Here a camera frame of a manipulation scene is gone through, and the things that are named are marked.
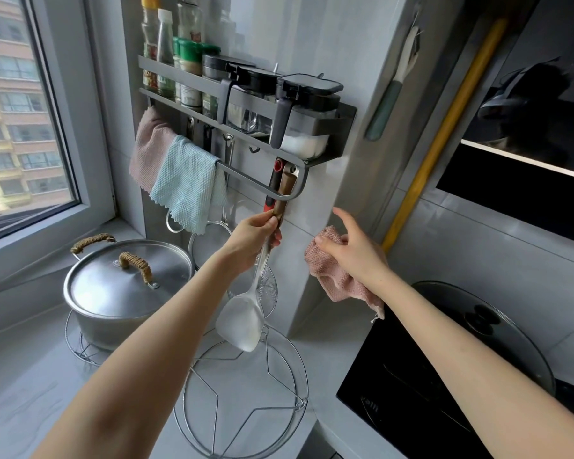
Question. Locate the person's right hand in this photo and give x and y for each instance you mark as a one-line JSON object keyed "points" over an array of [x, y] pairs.
{"points": [[361, 260]]}

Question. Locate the person's left hand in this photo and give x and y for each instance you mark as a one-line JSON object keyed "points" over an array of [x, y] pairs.
{"points": [[248, 241]]}

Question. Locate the person's left fingers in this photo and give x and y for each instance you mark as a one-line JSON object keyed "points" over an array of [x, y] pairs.
{"points": [[270, 225]]}

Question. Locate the person's right thumb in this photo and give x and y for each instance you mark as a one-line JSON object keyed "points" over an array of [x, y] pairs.
{"points": [[327, 243]]}

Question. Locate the pink dish cloth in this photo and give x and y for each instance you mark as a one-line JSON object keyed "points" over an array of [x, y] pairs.
{"points": [[146, 148], [332, 277]]}

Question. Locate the person's right forearm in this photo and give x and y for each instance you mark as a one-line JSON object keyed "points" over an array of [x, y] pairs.
{"points": [[459, 358]]}

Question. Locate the person's left forearm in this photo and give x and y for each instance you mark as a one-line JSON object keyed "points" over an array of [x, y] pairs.
{"points": [[148, 358]]}

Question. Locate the light blue dish cloth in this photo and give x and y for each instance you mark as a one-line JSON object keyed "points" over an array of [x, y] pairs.
{"points": [[186, 186]]}

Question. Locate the black lidded seasoning container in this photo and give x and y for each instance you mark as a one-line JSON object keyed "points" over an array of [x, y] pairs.
{"points": [[311, 107], [256, 97], [214, 66]]}

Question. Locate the glass pan lid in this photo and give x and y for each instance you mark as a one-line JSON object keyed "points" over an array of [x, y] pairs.
{"points": [[464, 305]]}

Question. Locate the yellow pipe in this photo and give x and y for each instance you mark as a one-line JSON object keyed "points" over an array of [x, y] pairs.
{"points": [[440, 138]]}

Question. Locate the black induction cooktop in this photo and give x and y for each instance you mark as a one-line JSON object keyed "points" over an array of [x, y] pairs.
{"points": [[397, 387]]}

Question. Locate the steel stock pot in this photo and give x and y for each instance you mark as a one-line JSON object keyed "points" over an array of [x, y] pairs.
{"points": [[95, 332]]}

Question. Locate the white capped sauce bottle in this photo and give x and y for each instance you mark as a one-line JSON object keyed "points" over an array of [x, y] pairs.
{"points": [[165, 38]]}

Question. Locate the clear glass bottle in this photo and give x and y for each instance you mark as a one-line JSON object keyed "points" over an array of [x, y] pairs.
{"points": [[189, 19]]}

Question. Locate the yellow capped sauce bottle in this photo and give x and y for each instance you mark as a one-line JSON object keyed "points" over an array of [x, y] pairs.
{"points": [[149, 33]]}

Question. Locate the black range hood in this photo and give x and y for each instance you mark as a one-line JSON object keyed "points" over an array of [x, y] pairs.
{"points": [[531, 114]]}

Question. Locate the apartment building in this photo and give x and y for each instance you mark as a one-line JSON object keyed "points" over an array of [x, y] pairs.
{"points": [[14, 114]]}

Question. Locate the grey wall spice rack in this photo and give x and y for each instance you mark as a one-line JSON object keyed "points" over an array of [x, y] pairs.
{"points": [[325, 133]]}

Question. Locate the white window frame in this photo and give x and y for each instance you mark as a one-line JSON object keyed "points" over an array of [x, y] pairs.
{"points": [[76, 162]]}

